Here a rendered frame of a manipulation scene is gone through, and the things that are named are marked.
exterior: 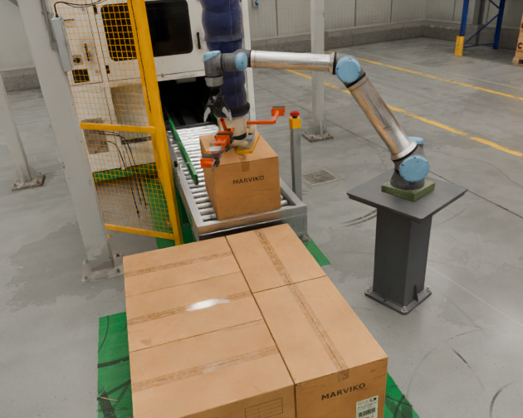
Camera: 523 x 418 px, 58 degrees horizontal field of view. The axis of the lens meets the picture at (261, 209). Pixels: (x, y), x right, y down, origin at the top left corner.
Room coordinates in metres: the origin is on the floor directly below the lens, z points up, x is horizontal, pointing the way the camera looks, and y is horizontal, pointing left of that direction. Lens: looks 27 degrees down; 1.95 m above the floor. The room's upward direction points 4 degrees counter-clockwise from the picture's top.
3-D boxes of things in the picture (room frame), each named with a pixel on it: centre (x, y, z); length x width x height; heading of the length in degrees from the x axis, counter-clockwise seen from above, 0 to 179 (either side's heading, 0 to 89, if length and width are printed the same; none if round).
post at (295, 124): (3.23, -0.28, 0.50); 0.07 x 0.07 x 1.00; 15
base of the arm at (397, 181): (2.45, -0.85, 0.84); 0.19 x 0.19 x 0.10
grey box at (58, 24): (3.03, 1.13, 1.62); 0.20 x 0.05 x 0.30; 15
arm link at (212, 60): (2.50, 0.20, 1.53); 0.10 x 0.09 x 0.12; 79
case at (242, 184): (2.88, 0.14, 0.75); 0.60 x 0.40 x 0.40; 13
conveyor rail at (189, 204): (3.59, 0.67, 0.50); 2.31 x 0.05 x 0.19; 15
